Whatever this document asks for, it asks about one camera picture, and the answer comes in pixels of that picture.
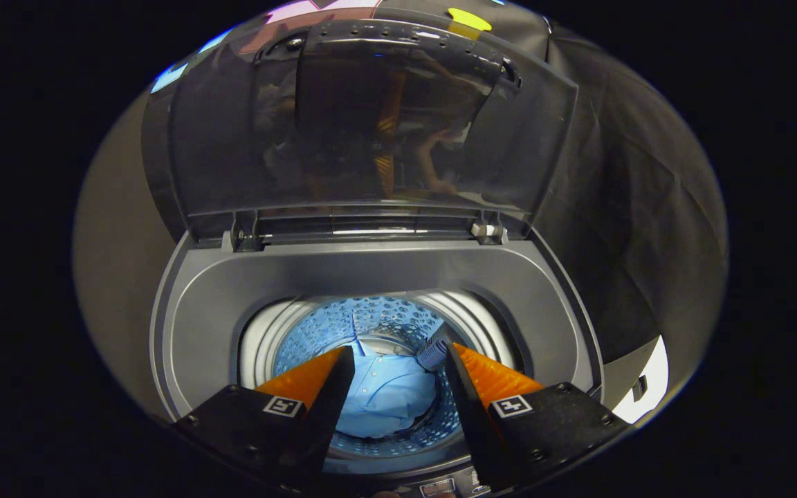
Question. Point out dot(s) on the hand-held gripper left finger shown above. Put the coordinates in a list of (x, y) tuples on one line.
[(322, 422)]

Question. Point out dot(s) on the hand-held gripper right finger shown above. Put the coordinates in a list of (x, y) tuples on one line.
[(474, 422)]

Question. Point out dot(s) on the light blue polo shirt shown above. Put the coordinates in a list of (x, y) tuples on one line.
[(385, 394)]

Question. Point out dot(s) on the dark grey washing machine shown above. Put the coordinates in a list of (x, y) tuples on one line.
[(371, 270)]

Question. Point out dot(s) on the transparent washing machine lid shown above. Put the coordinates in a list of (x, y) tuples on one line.
[(371, 138)]

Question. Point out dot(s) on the white panel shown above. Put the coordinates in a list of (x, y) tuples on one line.
[(654, 387)]

